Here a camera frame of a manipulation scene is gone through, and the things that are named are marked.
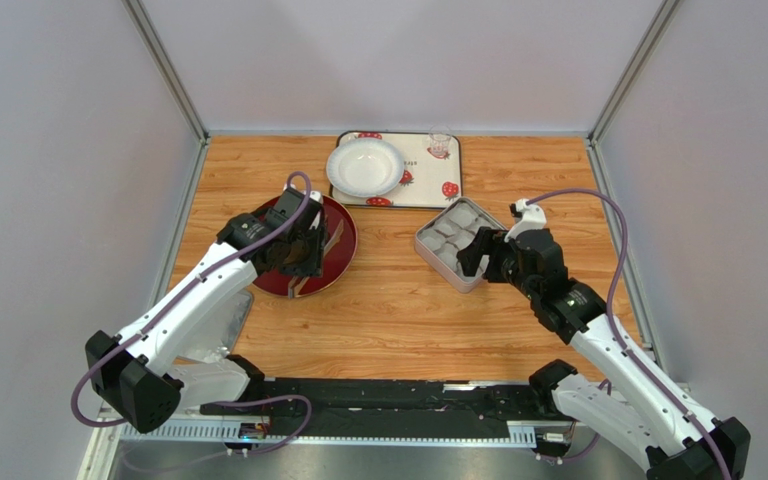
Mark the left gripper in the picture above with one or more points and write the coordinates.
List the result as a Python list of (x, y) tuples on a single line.
[(314, 264)]

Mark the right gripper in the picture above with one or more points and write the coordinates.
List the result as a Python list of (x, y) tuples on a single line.
[(494, 257)]

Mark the metal serving tongs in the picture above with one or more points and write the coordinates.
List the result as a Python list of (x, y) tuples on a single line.
[(298, 283)]

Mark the pink chocolate tin box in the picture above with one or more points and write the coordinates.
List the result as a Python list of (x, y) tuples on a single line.
[(439, 241)]

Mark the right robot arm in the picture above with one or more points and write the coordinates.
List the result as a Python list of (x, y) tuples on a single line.
[(654, 422)]

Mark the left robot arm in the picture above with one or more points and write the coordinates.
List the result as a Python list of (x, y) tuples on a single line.
[(135, 371)]

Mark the red round tray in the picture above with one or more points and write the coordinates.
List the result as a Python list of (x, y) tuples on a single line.
[(335, 264)]

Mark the strawberry pattern tray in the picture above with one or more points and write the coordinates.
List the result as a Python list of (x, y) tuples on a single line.
[(427, 182)]

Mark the white paper plate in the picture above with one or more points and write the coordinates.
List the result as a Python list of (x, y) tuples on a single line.
[(365, 167)]

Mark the silver tin lid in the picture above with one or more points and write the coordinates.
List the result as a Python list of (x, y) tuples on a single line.
[(216, 337)]

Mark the small clear glass cup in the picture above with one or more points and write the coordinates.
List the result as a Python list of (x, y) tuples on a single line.
[(439, 141)]

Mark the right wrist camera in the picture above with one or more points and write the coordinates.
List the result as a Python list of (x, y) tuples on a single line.
[(527, 217)]

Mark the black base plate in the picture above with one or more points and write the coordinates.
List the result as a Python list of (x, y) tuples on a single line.
[(397, 409)]

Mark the aluminium frame rail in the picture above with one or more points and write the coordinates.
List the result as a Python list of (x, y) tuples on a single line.
[(243, 432)]

